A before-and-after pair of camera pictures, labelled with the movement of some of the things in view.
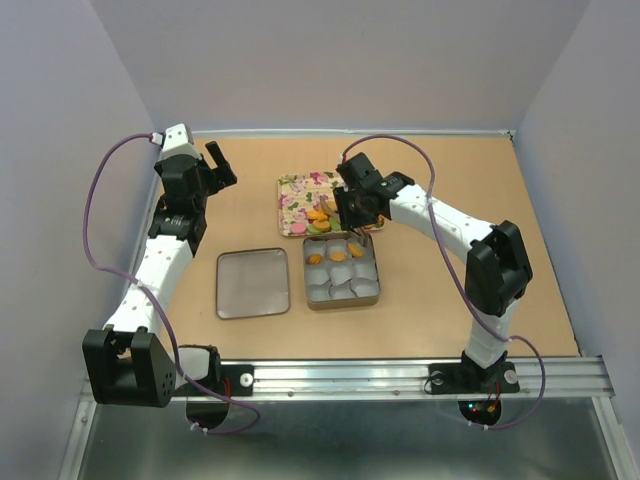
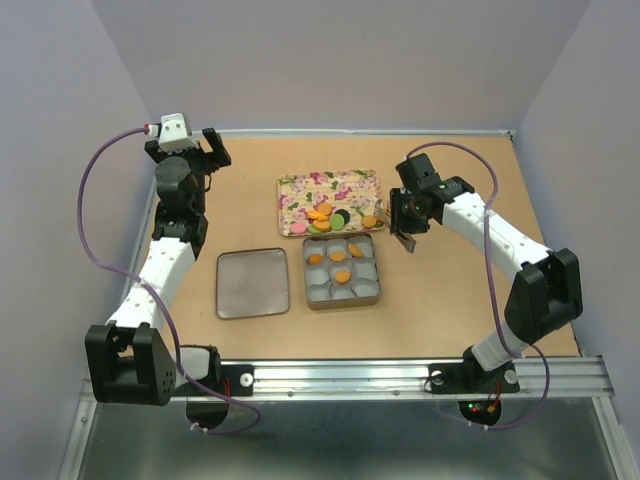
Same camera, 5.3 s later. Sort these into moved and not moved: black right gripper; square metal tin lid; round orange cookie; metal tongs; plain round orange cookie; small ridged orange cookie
Moved: black right gripper; metal tongs
Not moved: square metal tin lid; small ridged orange cookie; round orange cookie; plain round orange cookie
